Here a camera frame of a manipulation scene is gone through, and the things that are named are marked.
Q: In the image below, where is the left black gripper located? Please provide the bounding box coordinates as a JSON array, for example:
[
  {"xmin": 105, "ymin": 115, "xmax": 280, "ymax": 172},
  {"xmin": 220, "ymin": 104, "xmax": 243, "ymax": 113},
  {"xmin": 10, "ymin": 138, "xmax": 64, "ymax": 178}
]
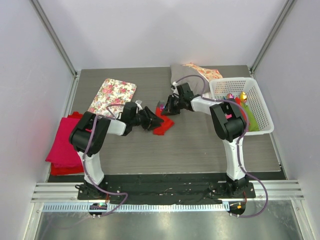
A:
[{"xmin": 130, "ymin": 106, "xmax": 163, "ymax": 131}]

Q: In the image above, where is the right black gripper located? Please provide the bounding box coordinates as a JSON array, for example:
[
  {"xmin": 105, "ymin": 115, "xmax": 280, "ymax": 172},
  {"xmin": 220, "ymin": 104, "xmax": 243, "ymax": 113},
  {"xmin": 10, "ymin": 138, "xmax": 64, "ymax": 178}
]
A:
[{"xmin": 161, "ymin": 95, "xmax": 184, "ymax": 117}]

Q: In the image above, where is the red paper napkin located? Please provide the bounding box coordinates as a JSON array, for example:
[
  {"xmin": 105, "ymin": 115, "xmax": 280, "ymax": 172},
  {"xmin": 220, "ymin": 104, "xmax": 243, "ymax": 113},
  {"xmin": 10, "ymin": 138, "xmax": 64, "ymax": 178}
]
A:
[{"xmin": 153, "ymin": 107, "xmax": 175, "ymax": 136}]

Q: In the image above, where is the floral rectangular tray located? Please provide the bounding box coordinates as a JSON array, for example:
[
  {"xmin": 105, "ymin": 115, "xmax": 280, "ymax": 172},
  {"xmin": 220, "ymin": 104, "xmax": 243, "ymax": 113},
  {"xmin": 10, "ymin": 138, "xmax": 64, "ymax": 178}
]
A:
[{"xmin": 88, "ymin": 78, "xmax": 137, "ymax": 118}]

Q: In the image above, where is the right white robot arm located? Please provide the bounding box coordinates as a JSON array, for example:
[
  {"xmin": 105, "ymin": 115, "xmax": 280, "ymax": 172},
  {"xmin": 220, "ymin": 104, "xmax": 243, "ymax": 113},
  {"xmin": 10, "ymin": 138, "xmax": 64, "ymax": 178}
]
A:
[{"xmin": 161, "ymin": 83, "xmax": 249, "ymax": 198}]

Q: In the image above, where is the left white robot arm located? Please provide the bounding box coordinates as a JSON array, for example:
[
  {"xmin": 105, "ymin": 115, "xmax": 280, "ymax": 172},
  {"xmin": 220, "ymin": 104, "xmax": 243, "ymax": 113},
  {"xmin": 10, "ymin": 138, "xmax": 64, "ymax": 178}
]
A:
[{"xmin": 69, "ymin": 102, "xmax": 164, "ymax": 200}]

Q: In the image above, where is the orange floral cloth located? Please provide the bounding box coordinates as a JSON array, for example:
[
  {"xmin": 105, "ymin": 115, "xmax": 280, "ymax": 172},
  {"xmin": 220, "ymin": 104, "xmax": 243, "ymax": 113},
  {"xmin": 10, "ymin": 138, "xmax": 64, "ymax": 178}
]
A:
[{"xmin": 183, "ymin": 63, "xmax": 223, "ymax": 82}]

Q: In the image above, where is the white perforated plastic basket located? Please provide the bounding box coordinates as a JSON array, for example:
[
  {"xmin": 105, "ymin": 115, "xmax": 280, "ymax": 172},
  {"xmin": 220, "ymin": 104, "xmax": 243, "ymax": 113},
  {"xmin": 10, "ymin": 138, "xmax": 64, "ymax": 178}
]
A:
[{"xmin": 209, "ymin": 77, "xmax": 274, "ymax": 136}]

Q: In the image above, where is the purple iridescent spoon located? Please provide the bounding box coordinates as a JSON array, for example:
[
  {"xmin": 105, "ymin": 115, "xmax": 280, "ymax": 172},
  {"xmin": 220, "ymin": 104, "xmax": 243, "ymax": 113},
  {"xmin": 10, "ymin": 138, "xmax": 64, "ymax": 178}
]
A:
[{"xmin": 226, "ymin": 93, "xmax": 234, "ymax": 100}]

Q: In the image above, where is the gold iridescent spoon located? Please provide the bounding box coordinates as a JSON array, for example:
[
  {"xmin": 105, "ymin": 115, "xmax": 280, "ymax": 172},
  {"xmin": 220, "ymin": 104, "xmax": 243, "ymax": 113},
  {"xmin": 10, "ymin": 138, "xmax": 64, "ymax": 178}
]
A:
[{"xmin": 239, "ymin": 91, "xmax": 248, "ymax": 104}]

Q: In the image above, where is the magenta folded cloth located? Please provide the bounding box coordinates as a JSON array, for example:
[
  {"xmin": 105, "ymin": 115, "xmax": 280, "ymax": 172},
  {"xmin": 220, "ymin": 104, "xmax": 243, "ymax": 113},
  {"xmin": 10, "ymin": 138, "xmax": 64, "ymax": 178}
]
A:
[{"xmin": 45, "ymin": 117, "xmax": 82, "ymax": 168}]

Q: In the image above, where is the red folded cloth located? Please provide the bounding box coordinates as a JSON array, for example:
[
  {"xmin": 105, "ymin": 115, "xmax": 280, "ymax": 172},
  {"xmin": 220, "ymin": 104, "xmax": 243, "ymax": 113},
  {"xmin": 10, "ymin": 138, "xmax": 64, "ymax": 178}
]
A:
[{"xmin": 50, "ymin": 111, "xmax": 84, "ymax": 176}]

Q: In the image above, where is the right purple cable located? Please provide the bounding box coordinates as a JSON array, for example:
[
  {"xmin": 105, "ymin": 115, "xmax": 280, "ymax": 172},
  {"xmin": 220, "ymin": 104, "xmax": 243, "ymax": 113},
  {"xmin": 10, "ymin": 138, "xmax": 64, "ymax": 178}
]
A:
[{"xmin": 172, "ymin": 74, "xmax": 270, "ymax": 219}]

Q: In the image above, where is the purple cable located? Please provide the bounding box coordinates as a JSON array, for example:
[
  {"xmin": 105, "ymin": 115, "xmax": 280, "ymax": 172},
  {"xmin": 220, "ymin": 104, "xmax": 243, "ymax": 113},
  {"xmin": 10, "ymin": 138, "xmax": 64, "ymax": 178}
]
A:
[
  {"xmin": 81, "ymin": 99, "xmax": 145, "ymax": 217},
  {"xmin": 172, "ymin": 74, "xmax": 270, "ymax": 219}
]

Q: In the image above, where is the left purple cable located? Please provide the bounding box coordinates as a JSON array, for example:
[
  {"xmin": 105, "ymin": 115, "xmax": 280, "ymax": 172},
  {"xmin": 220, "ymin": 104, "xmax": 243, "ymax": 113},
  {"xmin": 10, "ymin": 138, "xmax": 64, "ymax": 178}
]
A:
[{"xmin": 81, "ymin": 99, "xmax": 145, "ymax": 217}]

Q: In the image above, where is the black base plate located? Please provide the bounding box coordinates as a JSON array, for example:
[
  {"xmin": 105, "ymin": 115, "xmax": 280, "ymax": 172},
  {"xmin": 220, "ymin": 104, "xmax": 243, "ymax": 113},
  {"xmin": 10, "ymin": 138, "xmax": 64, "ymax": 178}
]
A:
[{"xmin": 75, "ymin": 173, "xmax": 256, "ymax": 206}]

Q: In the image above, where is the white slotted cable duct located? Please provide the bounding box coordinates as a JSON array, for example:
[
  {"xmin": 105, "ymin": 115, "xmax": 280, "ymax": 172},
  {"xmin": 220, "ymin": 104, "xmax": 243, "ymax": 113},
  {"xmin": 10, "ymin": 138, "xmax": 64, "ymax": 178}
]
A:
[{"xmin": 42, "ymin": 202, "xmax": 230, "ymax": 214}]

